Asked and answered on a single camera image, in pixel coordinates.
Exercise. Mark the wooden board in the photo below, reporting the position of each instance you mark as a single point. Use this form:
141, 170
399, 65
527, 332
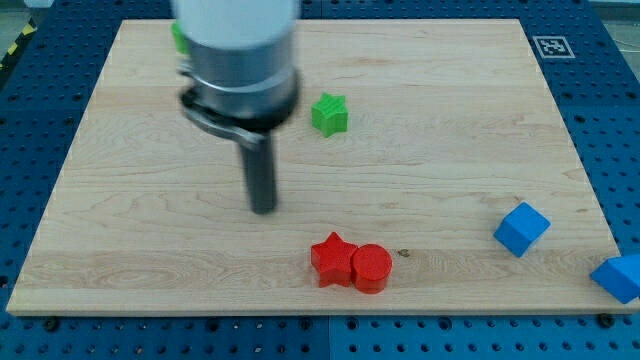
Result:
451, 126

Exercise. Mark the red cylinder block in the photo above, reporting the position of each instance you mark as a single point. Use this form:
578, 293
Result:
371, 268

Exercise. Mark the fiducial marker tag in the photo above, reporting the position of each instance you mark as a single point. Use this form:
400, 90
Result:
553, 47

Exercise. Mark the red star block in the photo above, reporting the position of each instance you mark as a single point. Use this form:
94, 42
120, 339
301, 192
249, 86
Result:
332, 260

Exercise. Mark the blue block at edge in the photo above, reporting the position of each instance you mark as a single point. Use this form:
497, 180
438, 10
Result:
619, 276

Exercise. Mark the green block behind arm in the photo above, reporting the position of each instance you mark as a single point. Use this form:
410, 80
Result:
178, 38

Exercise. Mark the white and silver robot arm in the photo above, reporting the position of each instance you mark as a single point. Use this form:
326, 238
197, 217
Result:
244, 81

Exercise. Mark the green star block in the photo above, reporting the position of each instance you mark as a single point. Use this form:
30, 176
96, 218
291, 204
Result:
329, 114

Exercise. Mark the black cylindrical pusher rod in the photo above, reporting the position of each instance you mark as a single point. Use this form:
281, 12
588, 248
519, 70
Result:
256, 151

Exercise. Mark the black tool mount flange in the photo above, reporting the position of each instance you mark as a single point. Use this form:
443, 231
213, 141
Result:
232, 128

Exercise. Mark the blue cube block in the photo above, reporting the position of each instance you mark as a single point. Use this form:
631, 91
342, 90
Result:
521, 228

